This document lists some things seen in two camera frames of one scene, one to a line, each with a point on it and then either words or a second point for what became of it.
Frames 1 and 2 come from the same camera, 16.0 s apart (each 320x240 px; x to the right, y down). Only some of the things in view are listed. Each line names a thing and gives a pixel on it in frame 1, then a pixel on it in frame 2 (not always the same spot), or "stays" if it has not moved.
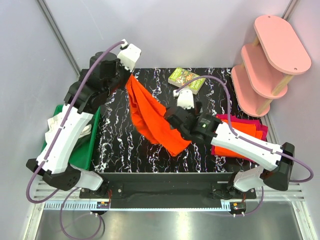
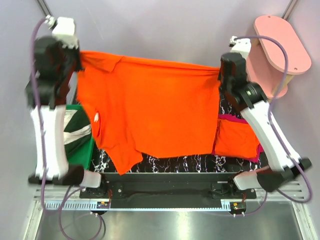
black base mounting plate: [167, 190] stays
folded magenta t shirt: [229, 117] stays
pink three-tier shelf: [267, 64] stays
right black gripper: [198, 111] → [219, 77]
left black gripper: [127, 73] → [76, 52]
